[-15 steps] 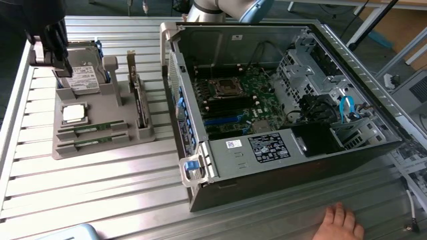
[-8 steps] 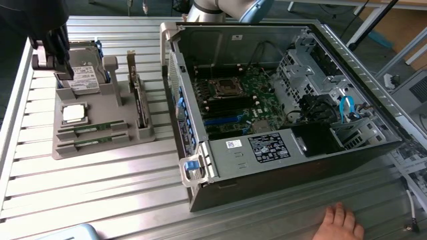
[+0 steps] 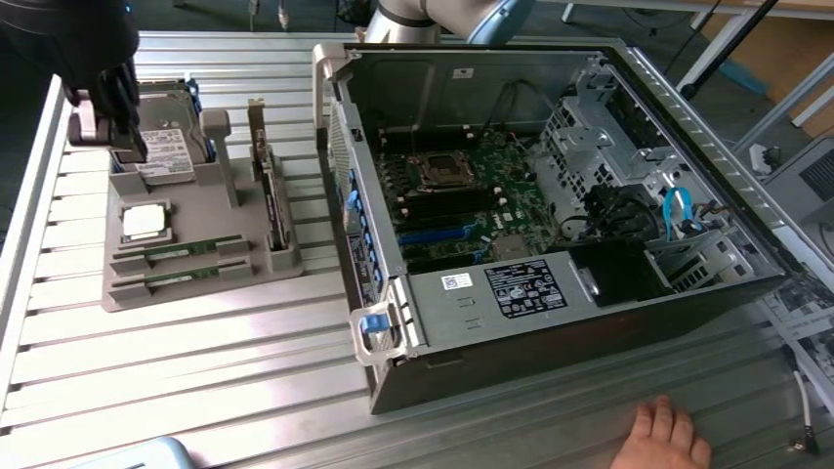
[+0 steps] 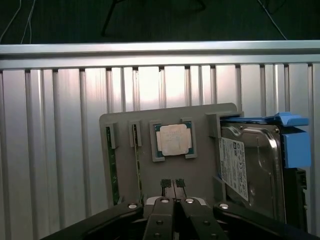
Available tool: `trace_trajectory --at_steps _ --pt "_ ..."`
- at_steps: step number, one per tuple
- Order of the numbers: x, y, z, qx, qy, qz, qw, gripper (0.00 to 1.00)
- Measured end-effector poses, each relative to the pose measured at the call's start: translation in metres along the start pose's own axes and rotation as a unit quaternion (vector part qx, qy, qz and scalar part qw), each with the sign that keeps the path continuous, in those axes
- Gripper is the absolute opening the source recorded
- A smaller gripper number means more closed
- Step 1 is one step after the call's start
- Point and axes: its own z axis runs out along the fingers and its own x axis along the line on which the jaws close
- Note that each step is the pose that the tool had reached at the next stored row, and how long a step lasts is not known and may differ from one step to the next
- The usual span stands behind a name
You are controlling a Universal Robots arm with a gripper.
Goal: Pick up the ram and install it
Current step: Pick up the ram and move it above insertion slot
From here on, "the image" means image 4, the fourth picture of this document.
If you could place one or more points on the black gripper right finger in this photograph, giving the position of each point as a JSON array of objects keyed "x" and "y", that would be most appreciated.
[{"x": 197, "y": 220}]

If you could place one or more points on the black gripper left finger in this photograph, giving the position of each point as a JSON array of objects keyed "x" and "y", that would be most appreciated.
[{"x": 160, "y": 220}]

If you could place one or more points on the green RAM stick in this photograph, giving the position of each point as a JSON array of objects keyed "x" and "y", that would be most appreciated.
[
  {"x": 111, "y": 162},
  {"x": 137, "y": 150}
]

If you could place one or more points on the grey plastic parts rack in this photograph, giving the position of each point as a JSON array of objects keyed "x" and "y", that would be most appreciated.
[{"x": 200, "y": 162}]

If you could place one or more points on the silver CPU chip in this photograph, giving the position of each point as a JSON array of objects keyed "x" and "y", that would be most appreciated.
[{"x": 173, "y": 140}]

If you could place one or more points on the silver hard disk drive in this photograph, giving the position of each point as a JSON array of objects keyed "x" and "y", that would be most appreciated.
[{"x": 260, "y": 160}]

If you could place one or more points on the black boxy component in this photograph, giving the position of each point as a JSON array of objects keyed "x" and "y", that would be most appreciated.
[{"x": 301, "y": 187}]

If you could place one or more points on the blue plastic disk caddy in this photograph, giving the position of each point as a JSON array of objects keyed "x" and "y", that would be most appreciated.
[{"x": 295, "y": 150}]

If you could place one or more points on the aluminium table frame rail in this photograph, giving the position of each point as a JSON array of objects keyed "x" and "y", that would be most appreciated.
[{"x": 160, "y": 53}]

